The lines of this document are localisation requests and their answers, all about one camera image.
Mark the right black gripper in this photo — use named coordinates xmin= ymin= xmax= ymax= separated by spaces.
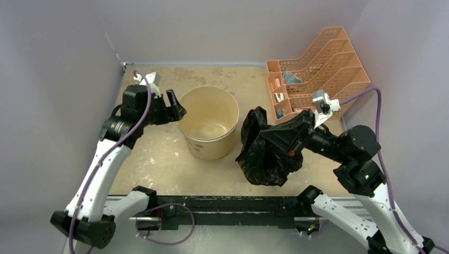
xmin=258 ymin=108 xmax=349 ymax=162

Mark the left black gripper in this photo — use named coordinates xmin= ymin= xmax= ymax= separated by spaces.
xmin=139 ymin=89 xmax=185 ymax=127

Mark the beige round trash bin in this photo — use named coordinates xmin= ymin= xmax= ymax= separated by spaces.
xmin=176 ymin=86 xmax=240 ymax=160

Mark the black plastic trash bag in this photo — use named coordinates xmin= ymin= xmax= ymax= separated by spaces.
xmin=235 ymin=106 xmax=303 ymax=187

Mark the orange plastic file organizer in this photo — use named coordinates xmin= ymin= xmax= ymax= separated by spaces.
xmin=265 ymin=26 xmax=370 ymax=124

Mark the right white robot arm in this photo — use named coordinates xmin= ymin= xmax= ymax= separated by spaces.
xmin=260 ymin=110 xmax=435 ymax=253

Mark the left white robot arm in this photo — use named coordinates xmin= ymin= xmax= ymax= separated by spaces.
xmin=50 ymin=85 xmax=186 ymax=249

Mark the blue small bottle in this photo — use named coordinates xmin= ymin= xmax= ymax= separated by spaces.
xmin=276 ymin=108 xmax=284 ymax=119

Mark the white stapler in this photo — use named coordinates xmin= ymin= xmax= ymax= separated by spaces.
xmin=273 ymin=93 xmax=284 ymax=103

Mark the teal packet in organizer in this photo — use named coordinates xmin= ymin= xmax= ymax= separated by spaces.
xmin=283 ymin=70 xmax=303 ymax=85

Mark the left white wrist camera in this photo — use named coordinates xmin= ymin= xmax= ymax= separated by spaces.
xmin=133 ymin=71 xmax=162 ymax=98

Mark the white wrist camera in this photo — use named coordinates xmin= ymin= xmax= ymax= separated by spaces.
xmin=312 ymin=89 xmax=341 ymax=129
xmin=133 ymin=71 xmax=162 ymax=98

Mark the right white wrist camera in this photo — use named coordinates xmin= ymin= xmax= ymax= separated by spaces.
xmin=312 ymin=89 xmax=341 ymax=129

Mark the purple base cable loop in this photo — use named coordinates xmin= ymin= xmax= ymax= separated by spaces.
xmin=135 ymin=203 xmax=195 ymax=247

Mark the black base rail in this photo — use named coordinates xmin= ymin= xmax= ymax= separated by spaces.
xmin=135 ymin=195 xmax=326 ymax=234

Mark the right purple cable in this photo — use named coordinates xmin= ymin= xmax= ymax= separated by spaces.
xmin=338 ymin=87 xmax=449 ymax=254

